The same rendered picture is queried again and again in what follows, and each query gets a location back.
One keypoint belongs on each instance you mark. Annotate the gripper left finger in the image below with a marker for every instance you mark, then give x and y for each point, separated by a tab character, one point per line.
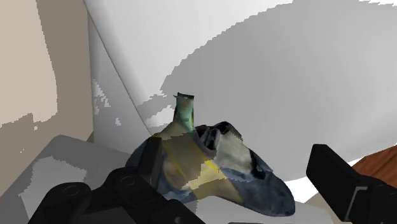
130	192

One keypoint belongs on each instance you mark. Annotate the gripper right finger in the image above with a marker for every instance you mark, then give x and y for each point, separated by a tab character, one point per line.
338	183

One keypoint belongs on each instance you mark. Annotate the blue and yellow climbing shoe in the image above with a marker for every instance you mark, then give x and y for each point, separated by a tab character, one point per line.
217	173

